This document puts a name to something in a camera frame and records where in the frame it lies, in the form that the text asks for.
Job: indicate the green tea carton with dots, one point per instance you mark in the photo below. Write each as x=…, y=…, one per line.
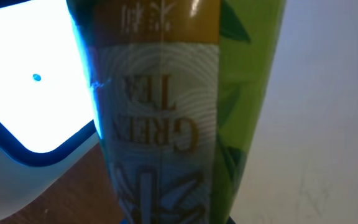
x=177, y=88

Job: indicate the white barcode scanner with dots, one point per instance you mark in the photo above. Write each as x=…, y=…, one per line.
x=46, y=122

